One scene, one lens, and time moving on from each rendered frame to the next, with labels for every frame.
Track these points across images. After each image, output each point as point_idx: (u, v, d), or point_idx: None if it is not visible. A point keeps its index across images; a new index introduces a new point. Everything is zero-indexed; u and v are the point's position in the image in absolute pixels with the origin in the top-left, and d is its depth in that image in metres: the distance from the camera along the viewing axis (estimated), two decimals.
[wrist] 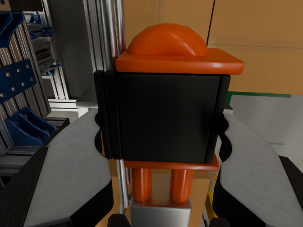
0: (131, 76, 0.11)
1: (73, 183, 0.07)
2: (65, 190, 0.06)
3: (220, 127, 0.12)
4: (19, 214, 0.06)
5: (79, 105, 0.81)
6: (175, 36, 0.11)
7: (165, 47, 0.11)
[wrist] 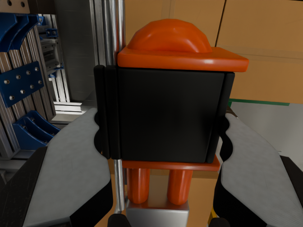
0: (133, 72, 0.10)
1: (72, 183, 0.07)
2: (64, 190, 0.06)
3: (221, 126, 0.12)
4: (18, 214, 0.06)
5: (84, 108, 0.80)
6: (178, 32, 0.11)
7: (168, 43, 0.11)
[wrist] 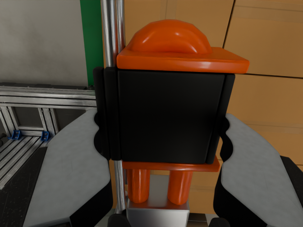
0: (133, 74, 0.10)
1: (72, 183, 0.07)
2: (64, 191, 0.06)
3: None
4: (18, 214, 0.06)
5: None
6: (178, 33, 0.11)
7: (168, 44, 0.11)
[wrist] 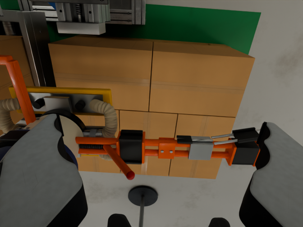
0: (258, 150, 0.54)
1: (40, 196, 0.06)
2: (31, 205, 0.06)
3: (261, 136, 0.11)
4: None
5: (20, 15, 0.91)
6: None
7: None
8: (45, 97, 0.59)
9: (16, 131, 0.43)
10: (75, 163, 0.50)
